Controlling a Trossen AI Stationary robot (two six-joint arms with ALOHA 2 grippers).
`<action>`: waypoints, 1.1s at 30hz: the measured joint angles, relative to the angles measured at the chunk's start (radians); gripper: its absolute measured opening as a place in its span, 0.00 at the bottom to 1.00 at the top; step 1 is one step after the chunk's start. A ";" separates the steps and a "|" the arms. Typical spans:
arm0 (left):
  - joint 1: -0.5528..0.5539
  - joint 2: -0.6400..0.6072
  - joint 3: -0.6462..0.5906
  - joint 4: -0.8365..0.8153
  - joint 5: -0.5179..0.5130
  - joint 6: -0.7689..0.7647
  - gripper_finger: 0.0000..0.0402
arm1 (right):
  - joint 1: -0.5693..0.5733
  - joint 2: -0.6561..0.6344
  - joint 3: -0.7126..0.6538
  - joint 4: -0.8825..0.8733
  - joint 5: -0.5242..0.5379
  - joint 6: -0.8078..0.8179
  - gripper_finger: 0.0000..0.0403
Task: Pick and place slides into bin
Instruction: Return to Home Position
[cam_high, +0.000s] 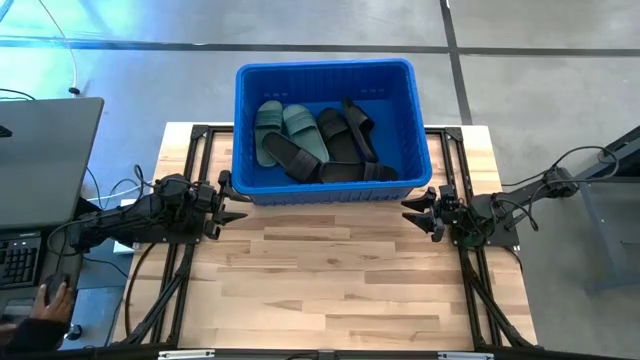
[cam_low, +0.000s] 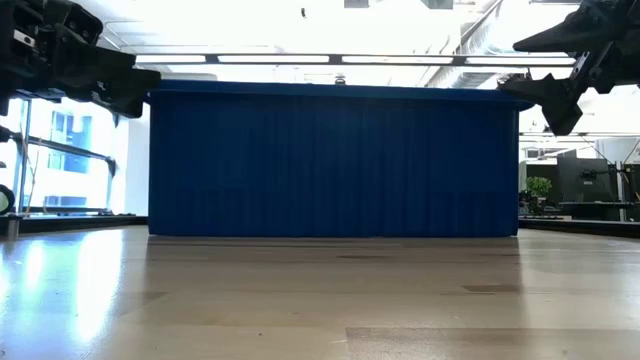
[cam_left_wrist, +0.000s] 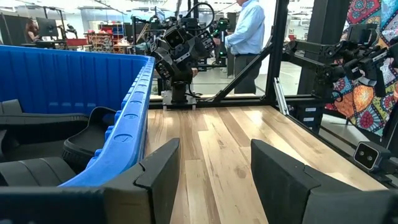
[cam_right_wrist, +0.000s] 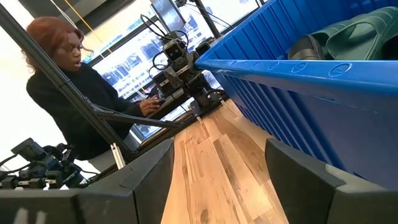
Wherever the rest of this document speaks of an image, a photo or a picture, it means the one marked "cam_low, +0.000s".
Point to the green potted plant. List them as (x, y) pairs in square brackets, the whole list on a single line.
[(539, 186)]

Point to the dark office monitor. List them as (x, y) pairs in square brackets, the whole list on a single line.
[(580, 180)]

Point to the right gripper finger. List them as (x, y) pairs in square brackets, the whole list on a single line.
[(565, 37), (555, 97)]

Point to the long ceiling light bar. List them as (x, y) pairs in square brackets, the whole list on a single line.
[(337, 59)]

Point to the dark window frame rail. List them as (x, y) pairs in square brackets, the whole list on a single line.
[(75, 151)]

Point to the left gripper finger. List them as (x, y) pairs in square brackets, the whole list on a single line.
[(125, 85)]

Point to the blue plastic bin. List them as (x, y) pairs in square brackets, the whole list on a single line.
[(325, 160)]

